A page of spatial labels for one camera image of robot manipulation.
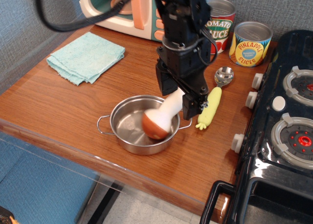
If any toy teal microwave oven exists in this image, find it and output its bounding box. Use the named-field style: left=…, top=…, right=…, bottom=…
left=79, top=0, right=164, bottom=42

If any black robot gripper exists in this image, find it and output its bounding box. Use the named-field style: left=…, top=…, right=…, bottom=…
left=156, top=38, right=211, bottom=120

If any silver metal pot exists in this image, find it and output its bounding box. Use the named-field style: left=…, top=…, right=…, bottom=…
left=96, top=95, right=192, bottom=156

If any black toy stove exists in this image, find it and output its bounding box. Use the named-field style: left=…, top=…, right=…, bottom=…
left=201, top=30, right=313, bottom=224

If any tomato sauce can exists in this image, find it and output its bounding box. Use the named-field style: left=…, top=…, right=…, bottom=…
left=206, top=0, right=236, bottom=54

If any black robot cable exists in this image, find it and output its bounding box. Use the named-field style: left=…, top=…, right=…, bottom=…
left=35, top=0, right=137, bottom=33

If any spoon with green handle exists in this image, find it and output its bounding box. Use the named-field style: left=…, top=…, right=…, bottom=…
left=195, top=67, right=234, bottom=130

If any teal folded cloth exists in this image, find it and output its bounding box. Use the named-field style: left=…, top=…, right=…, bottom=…
left=46, top=32, right=125, bottom=86

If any pineapple slices can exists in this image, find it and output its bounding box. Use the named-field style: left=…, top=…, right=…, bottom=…
left=229, top=22, right=273, bottom=67

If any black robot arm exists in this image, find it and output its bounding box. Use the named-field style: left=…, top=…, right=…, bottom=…
left=155, top=0, right=217, bottom=120

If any plush brown white mushroom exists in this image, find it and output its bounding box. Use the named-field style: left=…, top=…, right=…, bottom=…
left=142, top=88, right=184, bottom=140

